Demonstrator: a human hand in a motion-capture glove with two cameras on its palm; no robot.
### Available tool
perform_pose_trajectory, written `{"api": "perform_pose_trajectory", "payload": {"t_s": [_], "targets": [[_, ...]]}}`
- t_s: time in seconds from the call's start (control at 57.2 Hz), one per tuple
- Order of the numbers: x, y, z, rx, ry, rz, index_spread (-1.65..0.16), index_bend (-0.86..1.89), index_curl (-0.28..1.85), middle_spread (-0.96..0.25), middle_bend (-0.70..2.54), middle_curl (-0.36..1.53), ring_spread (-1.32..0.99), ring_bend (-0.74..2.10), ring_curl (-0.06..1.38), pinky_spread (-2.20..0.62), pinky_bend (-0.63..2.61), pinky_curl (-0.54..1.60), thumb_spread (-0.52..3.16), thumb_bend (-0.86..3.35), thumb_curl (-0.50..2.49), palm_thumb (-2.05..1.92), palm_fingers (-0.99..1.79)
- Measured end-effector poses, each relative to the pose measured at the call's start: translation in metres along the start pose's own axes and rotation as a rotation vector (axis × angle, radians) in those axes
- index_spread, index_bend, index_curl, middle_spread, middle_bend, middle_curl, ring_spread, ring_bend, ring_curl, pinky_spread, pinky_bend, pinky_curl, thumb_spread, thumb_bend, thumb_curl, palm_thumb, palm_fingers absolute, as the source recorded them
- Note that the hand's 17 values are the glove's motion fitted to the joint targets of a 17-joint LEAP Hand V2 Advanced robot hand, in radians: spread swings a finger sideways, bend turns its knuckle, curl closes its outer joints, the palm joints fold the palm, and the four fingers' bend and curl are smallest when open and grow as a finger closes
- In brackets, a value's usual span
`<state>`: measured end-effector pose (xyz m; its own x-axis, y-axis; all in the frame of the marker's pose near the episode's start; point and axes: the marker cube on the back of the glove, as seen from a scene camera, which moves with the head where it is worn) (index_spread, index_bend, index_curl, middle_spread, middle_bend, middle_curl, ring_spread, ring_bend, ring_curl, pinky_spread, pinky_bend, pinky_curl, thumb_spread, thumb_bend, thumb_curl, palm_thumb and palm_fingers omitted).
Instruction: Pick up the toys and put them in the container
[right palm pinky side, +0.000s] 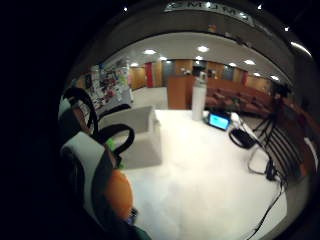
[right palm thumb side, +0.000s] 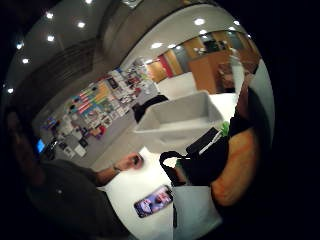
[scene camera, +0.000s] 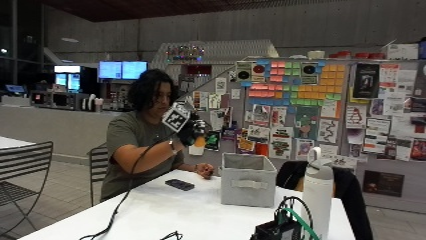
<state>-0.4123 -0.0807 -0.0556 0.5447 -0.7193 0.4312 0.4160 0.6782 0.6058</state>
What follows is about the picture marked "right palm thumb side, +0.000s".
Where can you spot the wooden cabinet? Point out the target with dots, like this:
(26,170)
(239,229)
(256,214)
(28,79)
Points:
(208,71)

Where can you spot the the person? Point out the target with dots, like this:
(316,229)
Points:
(63,193)

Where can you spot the black chair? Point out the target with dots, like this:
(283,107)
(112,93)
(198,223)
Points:
(148,106)

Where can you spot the smartphone with lit screen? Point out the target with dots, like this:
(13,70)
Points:
(153,201)

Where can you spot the white plastic bin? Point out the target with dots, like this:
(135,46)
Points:
(180,121)

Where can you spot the wall of colourful posters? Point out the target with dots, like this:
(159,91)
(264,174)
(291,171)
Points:
(100,103)

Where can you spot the white counter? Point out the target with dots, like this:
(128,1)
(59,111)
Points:
(176,86)

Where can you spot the small dark object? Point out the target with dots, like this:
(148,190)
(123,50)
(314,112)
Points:
(136,160)

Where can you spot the group of ceiling spotlights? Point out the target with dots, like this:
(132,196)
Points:
(80,24)

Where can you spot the blue lit monitor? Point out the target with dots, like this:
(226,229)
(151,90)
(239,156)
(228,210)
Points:
(40,145)

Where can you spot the dark wristband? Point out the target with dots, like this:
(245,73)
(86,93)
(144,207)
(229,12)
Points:
(116,168)

